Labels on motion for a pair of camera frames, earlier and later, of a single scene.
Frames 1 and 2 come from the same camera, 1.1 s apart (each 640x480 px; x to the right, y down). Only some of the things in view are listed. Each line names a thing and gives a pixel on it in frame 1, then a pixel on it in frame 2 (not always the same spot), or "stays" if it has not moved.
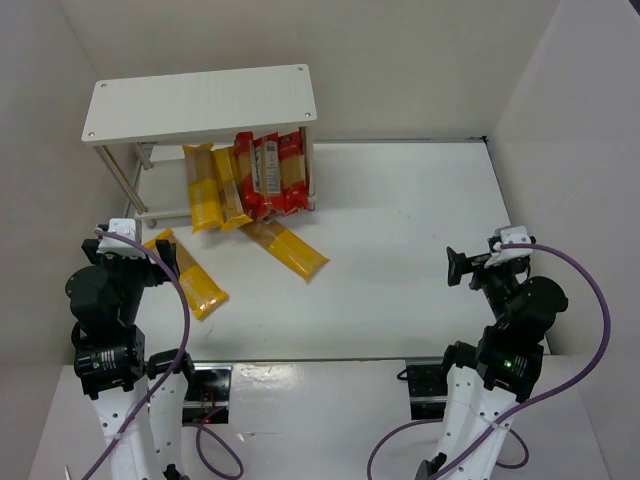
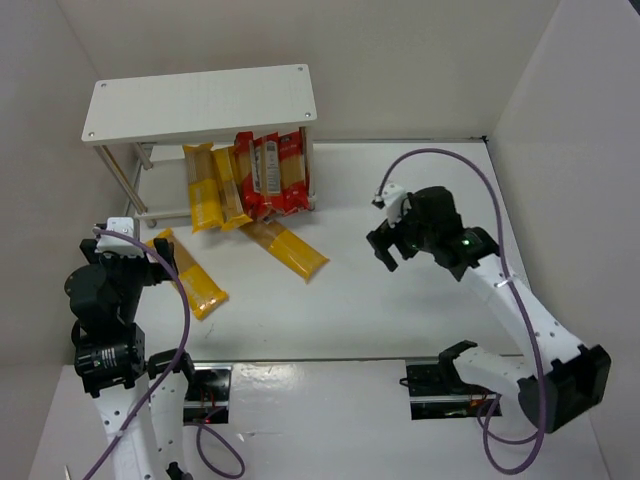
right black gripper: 480,263 -> 392,238
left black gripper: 163,257 stays
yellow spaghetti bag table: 295,256 stays
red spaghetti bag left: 249,153 stays
